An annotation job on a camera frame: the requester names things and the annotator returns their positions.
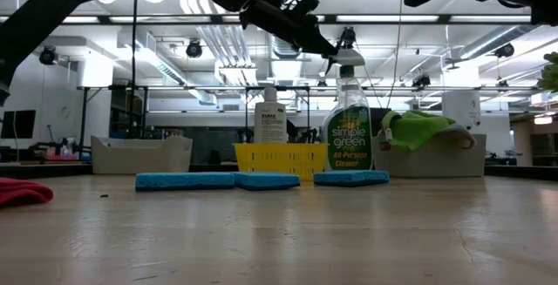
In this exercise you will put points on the green microfiber cloth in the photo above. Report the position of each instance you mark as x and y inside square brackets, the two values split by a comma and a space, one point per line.
[414, 130]

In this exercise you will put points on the blue sponge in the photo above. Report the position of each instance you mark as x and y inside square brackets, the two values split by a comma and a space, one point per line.
[266, 181]
[351, 178]
[183, 181]

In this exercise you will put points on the green-label spray bottle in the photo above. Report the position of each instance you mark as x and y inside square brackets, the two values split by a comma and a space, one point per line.
[349, 137]

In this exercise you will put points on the dark wall screen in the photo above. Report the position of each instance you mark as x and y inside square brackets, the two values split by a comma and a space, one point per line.
[24, 124]

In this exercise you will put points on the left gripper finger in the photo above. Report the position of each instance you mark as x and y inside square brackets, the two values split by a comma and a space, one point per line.
[287, 25]

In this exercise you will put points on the black hanging camera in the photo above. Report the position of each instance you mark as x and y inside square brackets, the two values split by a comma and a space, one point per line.
[348, 36]

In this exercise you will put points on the black ceiling spotlight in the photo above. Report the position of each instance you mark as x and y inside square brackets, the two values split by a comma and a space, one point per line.
[194, 49]
[505, 50]
[48, 56]

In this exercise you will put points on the yellow plastic basket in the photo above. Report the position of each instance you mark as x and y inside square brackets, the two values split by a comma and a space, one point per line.
[279, 158]

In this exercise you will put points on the white round pillar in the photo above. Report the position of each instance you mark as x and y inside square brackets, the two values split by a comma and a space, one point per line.
[462, 106]

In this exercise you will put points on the white lotion bottle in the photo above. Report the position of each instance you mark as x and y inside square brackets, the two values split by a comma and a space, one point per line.
[270, 121]

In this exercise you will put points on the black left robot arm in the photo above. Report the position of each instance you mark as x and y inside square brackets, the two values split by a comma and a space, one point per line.
[43, 10]

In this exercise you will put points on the grey plastic bin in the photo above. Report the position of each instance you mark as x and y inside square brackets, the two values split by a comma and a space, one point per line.
[139, 156]
[436, 163]

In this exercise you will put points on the grey cloth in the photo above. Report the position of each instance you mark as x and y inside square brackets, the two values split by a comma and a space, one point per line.
[462, 134]

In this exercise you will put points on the red cloth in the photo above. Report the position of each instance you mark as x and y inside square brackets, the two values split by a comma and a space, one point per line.
[22, 191]

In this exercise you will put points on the green potted plant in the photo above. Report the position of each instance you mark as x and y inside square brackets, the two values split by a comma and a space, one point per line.
[550, 73]

